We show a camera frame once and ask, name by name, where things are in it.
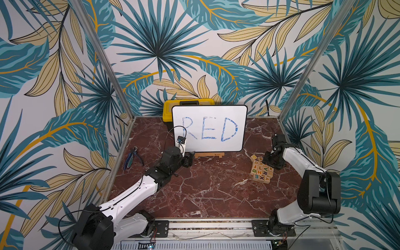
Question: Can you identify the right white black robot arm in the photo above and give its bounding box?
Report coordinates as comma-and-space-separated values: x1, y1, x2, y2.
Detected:
262, 134, 341, 236

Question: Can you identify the white dry-erase board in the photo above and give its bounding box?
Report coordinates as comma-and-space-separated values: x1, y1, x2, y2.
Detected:
172, 105, 248, 153

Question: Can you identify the yellow tool case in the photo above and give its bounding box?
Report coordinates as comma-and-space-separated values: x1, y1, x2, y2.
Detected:
162, 99, 215, 122

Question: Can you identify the aluminium frame post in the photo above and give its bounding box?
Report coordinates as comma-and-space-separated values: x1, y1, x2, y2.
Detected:
278, 1, 356, 122
70, 0, 135, 120

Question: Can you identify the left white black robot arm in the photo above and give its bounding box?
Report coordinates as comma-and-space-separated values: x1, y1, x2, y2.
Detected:
71, 146, 195, 250

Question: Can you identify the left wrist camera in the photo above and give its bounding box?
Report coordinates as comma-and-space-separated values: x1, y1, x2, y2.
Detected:
176, 136, 186, 155

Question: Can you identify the aluminium front rail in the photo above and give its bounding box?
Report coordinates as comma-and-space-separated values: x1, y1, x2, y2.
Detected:
124, 218, 340, 242

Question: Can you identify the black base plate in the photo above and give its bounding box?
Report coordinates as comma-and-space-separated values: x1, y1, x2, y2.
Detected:
251, 219, 296, 237
139, 220, 170, 238

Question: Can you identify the wooden board easel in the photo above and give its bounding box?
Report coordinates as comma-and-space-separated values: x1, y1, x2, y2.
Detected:
194, 152, 225, 158

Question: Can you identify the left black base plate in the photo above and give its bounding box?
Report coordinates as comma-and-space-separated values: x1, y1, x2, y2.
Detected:
139, 220, 170, 238

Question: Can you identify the left aluminium frame post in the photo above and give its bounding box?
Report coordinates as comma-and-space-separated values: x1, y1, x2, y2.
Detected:
70, 0, 135, 120

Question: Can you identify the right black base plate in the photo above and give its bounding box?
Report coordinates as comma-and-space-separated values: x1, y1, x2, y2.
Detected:
251, 219, 296, 237

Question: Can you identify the pile of wooden letter blocks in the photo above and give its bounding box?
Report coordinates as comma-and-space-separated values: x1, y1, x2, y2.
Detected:
250, 155, 274, 184

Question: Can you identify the right aluminium frame post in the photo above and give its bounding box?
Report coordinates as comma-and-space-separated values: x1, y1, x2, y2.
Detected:
278, 1, 356, 122

